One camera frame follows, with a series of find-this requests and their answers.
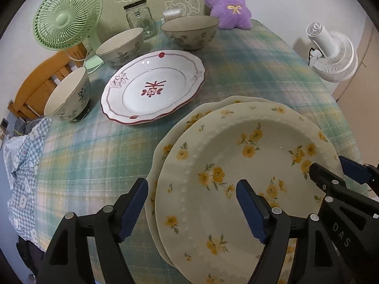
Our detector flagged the white fan cable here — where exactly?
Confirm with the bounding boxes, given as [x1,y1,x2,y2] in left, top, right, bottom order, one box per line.
[68,43,103,74]

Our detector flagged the yellow flower beaded rim plate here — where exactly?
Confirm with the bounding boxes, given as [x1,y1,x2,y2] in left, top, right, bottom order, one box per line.
[154,101,345,284]

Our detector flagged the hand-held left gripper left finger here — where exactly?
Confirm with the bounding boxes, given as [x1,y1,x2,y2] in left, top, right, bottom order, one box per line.
[38,177,149,284]

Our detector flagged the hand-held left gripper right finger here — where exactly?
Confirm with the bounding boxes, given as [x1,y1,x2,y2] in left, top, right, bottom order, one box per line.
[236,179,341,284]

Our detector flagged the white plate with red pattern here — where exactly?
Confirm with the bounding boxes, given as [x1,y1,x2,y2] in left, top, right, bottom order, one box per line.
[101,50,206,125]

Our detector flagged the white fan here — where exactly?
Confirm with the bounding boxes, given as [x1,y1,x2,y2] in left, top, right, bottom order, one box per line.
[306,22,359,83]

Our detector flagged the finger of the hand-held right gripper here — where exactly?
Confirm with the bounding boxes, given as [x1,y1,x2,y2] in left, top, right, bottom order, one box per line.
[338,155,379,197]
[309,162,379,284]

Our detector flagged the blue checked blanket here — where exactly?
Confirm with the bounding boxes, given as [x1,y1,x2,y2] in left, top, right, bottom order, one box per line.
[3,118,51,247]

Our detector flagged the yellow flower scalloped plate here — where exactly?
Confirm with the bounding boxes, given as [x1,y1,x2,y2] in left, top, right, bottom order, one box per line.
[144,95,298,284]

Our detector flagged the floral ceramic bowl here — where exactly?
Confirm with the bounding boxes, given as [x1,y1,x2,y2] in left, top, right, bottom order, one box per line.
[44,67,92,123]
[161,15,220,51]
[95,27,145,66]

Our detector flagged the green table fan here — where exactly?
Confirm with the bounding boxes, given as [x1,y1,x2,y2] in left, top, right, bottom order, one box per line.
[33,0,105,73]

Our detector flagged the cotton swab container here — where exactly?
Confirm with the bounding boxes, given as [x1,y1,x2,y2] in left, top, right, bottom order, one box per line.
[162,9,184,23]

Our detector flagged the glass jar with black lid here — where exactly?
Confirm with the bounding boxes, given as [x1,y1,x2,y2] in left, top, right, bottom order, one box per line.
[123,0,157,40]

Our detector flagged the grey cloth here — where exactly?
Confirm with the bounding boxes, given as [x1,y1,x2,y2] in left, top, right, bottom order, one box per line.
[13,117,40,137]

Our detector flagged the purple plush toy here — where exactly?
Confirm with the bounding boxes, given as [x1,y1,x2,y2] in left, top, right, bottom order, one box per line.
[203,0,253,31]

